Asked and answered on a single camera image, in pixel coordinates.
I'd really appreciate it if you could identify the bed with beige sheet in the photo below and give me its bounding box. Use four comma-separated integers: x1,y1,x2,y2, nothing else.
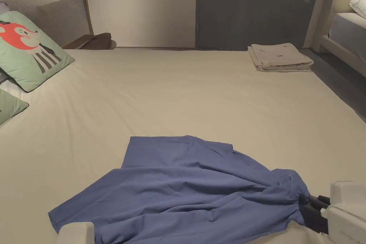
0,46,366,244

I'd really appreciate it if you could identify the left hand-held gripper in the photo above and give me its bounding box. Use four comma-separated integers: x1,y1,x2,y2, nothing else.
58,221,95,244

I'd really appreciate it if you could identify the plain green cushion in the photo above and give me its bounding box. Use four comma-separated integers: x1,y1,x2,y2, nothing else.
0,88,30,126

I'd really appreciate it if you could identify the dark grey wardrobe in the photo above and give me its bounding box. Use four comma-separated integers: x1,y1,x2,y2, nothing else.
195,0,326,49

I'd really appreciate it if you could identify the dark wooden bedside table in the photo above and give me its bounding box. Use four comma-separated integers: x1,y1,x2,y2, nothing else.
62,32,117,50

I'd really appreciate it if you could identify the green cushion with fox print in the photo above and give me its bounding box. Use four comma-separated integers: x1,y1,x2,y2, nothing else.
0,11,75,93

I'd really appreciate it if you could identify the white pillow with piped edge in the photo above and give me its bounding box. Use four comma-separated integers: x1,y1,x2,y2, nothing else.
348,0,366,19

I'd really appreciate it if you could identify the bed with grey mattress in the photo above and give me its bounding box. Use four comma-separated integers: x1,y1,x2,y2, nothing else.
303,0,366,65

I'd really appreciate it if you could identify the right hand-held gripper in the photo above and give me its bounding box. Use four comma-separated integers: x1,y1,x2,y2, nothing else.
298,181,366,244

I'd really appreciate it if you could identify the dark blue shirt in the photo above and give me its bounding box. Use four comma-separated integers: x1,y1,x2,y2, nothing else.
48,135,313,244

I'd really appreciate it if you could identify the folded beige cloth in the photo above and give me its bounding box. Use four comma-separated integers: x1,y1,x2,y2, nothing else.
247,43,314,73

